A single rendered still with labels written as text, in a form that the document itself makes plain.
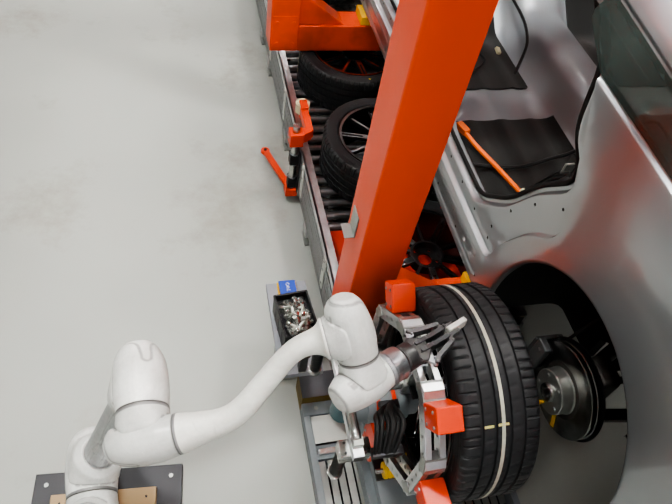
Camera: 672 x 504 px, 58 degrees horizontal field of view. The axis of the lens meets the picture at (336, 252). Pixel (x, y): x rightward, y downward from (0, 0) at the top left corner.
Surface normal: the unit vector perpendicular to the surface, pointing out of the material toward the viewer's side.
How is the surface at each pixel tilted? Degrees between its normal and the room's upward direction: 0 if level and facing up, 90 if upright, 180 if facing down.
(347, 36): 90
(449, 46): 90
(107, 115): 0
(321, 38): 90
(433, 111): 90
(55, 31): 0
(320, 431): 0
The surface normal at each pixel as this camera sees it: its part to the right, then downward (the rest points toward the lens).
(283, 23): 0.20, 0.79
